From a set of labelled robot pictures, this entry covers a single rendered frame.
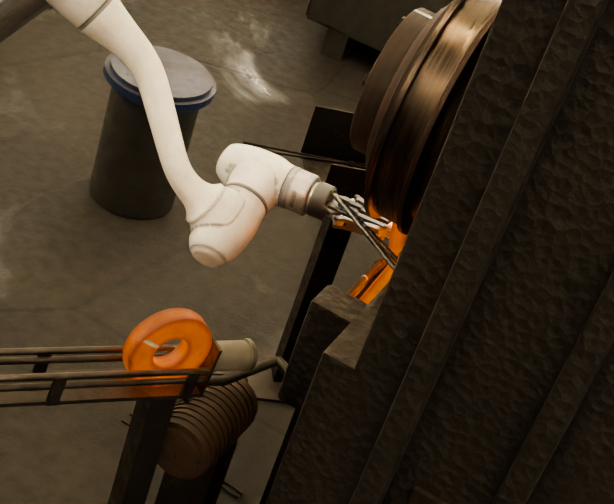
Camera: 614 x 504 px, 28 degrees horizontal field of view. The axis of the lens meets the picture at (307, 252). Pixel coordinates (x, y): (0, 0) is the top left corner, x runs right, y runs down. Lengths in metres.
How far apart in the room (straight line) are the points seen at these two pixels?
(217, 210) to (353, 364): 0.61
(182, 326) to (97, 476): 0.86
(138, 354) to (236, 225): 0.47
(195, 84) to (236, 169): 1.03
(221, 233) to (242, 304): 1.05
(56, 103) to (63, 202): 0.57
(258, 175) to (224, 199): 0.11
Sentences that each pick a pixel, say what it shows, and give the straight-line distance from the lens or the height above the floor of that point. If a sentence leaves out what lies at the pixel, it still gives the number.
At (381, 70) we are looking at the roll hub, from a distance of 2.15.
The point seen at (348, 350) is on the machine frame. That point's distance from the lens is 1.99.
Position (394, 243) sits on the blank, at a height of 0.78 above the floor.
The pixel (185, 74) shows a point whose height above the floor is 0.43.
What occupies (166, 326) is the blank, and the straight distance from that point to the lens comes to 2.09.
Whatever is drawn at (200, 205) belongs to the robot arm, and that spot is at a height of 0.73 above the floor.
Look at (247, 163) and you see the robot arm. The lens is 2.56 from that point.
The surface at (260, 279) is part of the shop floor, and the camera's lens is 3.61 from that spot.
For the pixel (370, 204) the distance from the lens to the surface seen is 2.18.
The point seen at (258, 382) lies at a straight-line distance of 3.24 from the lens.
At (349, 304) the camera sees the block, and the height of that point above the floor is 0.80.
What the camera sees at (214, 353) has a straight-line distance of 2.17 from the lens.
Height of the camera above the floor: 2.06
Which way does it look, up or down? 33 degrees down
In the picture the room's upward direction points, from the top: 19 degrees clockwise
